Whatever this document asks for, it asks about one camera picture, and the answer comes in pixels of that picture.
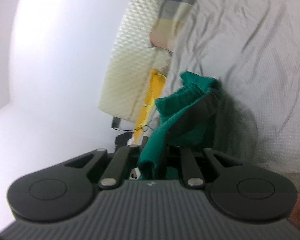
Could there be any green and white hoodie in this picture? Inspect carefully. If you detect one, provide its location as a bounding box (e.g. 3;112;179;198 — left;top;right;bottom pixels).
138;72;221;180

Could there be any pile of clothes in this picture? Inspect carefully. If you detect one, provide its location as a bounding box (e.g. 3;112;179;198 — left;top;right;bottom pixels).
115;132;148;153

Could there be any yellow pillow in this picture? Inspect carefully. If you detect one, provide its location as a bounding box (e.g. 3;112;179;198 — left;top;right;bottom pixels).
133;69;166;144

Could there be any cream quilted headboard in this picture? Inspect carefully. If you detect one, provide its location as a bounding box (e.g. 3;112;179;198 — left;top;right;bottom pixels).
98;0;170;122

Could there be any grey bed sheet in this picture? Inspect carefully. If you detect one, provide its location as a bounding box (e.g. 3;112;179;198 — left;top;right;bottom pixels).
162;0;300;183

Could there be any plaid pillow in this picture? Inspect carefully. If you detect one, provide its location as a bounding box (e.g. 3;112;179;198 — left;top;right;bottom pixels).
149;0;196;52

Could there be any black cable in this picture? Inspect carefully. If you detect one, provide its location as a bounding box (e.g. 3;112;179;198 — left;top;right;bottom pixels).
111;124;157;132

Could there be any black wall socket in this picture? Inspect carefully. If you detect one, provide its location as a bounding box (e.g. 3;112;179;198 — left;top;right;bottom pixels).
111;116;121;129

